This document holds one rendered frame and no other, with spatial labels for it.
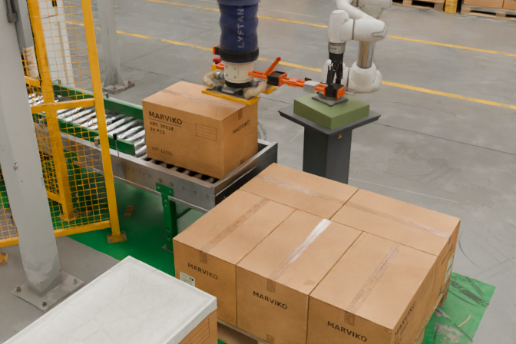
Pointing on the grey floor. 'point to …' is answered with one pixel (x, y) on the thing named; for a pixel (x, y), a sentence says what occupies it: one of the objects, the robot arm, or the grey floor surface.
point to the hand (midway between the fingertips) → (334, 89)
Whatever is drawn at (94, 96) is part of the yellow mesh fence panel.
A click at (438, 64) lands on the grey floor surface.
